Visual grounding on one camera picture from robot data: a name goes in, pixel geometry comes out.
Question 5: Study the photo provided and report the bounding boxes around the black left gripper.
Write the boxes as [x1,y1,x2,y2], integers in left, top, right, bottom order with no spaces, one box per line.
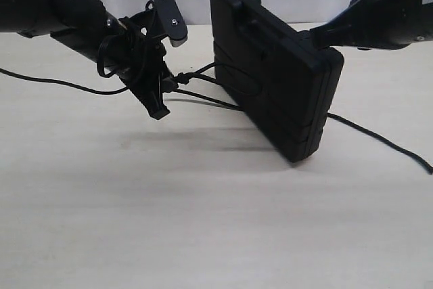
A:
[97,24,179,120]

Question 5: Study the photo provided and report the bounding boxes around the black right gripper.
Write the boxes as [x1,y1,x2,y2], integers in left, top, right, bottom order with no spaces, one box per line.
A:
[309,0,432,50]

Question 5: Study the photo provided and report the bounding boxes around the black braided rope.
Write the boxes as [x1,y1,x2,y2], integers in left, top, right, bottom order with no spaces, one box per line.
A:
[165,62,433,175]

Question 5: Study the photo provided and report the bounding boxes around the black plastic carrying case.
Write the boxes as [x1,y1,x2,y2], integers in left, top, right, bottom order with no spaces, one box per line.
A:
[210,0,344,163]

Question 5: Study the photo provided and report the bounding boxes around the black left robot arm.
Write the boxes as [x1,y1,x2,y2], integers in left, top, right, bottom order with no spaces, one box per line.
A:
[1,0,187,120]

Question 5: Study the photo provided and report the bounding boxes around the thin black left cable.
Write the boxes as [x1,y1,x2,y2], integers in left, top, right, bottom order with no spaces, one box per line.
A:
[0,33,136,95]

